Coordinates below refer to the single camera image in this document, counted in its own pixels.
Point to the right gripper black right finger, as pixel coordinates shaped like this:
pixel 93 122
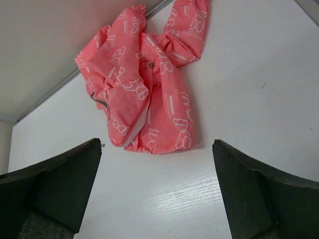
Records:
pixel 263 202

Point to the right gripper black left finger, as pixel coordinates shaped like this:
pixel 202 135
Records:
pixel 48 200

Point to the pink hooded kids jacket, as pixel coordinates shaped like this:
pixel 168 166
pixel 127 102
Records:
pixel 134 77

